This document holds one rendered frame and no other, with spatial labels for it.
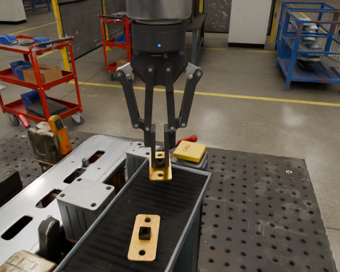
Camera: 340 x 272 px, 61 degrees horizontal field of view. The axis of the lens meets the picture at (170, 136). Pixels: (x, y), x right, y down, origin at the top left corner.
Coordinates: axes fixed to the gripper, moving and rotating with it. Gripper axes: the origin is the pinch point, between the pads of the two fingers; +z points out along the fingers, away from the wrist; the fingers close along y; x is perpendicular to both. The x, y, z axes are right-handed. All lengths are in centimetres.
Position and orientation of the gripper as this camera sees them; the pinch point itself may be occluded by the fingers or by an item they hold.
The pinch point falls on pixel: (160, 145)
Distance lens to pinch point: 49.6
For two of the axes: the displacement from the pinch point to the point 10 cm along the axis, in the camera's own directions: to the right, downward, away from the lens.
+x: 0.5, 5.0, -8.6
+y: -10.0, 0.2, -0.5
